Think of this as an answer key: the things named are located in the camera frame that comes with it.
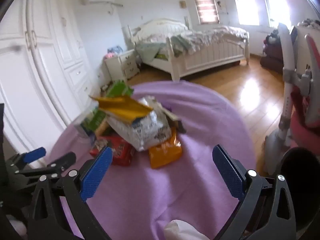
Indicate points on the red snack pack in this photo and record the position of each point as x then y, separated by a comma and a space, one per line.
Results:
122, 151

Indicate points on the white wooden bed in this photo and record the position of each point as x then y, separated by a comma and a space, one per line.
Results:
175, 48

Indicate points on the white wardrobe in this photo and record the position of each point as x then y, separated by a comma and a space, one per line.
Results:
45, 77

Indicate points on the dark clothes pile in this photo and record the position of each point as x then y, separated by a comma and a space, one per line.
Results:
272, 53

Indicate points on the white nightstand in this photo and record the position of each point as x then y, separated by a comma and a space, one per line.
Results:
122, 66

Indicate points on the black trash bin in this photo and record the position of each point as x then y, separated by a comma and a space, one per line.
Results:
300, 167

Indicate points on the green snack box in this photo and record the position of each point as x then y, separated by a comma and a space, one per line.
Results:
119, 88

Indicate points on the purple round tablecloth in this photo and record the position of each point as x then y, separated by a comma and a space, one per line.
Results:
137, 202

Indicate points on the white crinkled snack bag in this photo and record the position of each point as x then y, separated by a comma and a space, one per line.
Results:
147, 132

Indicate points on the left window with blind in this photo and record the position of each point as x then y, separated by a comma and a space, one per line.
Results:
207, 11

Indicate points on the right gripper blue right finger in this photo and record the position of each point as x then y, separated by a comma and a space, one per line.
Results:
231, 170

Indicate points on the orange snack bag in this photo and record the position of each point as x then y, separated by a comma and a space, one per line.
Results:
167, 152

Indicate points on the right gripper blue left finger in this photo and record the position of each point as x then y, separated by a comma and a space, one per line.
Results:
93, 175

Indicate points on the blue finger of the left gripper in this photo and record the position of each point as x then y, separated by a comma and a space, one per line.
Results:
58, 166
27, 158

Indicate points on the pink grey desk chair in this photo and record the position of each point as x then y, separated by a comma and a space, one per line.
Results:
299, 120

